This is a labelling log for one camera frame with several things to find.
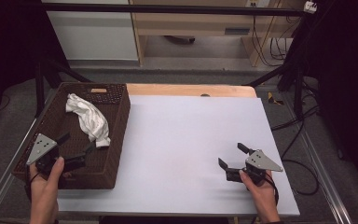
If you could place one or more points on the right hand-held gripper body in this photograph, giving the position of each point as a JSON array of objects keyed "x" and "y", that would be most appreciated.
[{"x": 261, "y": 161}]

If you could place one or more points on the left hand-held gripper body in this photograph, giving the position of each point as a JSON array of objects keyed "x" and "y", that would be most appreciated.
[{"x": 42, "y": 147}]

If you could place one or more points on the brown wicker basket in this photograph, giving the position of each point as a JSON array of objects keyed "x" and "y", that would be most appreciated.
[{"x": 105, "y": 161}]

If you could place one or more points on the white baby romper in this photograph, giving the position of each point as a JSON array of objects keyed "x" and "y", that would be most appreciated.
[{"x": 90, "y": 119}]

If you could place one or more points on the person's right hand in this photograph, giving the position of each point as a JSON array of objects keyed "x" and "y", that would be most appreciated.
[{"x": 262, "y": 193}]

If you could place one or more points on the person's left hand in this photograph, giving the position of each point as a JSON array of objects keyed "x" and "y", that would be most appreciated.
[{"x": 45, "y": 188}]

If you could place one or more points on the black metal stand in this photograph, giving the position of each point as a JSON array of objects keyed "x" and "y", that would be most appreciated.
[
  {"x": 298, "y": 93},
  {"x": 39, "y": 90}
]

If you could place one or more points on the person's dark torso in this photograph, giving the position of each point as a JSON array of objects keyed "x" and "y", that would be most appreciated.
[{"x": 161, "y": 221}]

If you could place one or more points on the white cabinet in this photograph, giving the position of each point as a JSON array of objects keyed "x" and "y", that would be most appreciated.
[{"x": 93, "y": 37}]

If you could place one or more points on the dark curtain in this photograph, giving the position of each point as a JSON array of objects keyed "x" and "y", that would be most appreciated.
[
  {"x": 9, "y": 40},
  {"x": 348, "y": 62}
]

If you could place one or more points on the wooden desk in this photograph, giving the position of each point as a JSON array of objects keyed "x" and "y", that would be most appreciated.
[{"x": 192, "y": 26}]

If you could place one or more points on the white power adapter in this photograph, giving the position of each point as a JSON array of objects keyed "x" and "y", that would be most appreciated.
[{"x": 310, "y": 6}]

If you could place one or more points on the black horizontal metal bar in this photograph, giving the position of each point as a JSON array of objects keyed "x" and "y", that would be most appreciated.
[{"x": 167, "y": 8}]

